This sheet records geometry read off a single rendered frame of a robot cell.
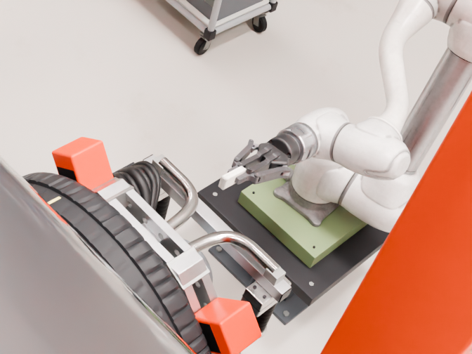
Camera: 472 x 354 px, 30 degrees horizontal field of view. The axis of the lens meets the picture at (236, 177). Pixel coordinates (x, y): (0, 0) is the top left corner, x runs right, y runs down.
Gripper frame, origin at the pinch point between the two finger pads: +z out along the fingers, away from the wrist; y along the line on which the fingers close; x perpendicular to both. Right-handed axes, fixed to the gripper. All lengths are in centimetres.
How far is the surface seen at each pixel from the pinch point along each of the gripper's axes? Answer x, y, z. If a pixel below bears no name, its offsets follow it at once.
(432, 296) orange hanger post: -45, 59, 46
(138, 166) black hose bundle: -4.1, -10.6, 19.4
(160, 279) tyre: -11.5, 18.7, 44.2
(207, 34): 57, -104, -124
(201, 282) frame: -5.8, 20.2, 33.8
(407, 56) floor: 63, -55, -209
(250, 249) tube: -0.6, 17.4, 14.4
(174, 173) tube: -3.0, -5.6, 13.5
